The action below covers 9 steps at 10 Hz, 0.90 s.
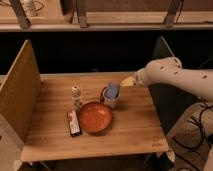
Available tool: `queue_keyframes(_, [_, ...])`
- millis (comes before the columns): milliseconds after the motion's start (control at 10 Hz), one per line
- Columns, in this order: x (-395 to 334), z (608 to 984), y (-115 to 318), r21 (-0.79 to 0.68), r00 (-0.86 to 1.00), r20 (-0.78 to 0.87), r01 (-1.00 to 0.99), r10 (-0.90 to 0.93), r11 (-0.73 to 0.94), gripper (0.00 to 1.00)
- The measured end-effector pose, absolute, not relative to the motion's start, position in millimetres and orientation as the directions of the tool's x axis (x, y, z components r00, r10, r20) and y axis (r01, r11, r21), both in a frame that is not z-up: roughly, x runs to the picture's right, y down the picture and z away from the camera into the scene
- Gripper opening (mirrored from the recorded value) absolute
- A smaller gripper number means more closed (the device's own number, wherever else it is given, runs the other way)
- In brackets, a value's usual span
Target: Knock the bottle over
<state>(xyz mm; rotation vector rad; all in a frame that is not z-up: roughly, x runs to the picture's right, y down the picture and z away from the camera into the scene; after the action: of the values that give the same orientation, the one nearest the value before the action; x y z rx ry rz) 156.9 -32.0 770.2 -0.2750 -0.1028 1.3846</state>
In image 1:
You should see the wooden side panel left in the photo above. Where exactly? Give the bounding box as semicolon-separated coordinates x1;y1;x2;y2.
0;40;41;144

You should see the wooden shelf frame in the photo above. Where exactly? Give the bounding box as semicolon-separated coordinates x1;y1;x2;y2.
0;0;213;32

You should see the red and black flat box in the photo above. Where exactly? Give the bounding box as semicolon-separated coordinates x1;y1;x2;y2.
67;110;81;137

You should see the blue item in mug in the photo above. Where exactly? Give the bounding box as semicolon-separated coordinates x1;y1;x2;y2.
105;83;120;99

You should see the black cable bundle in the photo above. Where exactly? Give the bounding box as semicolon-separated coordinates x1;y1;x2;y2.
172;101;213;171

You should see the white cup on shelf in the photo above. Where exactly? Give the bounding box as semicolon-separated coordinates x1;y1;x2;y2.
23;0;37;17

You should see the dark side panel right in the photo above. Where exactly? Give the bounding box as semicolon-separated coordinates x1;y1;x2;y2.
148;35;201;136

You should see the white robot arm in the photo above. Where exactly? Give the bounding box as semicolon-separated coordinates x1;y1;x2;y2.
121;57;213;140

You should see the orange round bowl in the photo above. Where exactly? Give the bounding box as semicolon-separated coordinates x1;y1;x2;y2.
78;102;112;134

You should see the small clear plastic bottle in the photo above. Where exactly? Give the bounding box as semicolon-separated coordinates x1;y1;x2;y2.
71;85;83;109

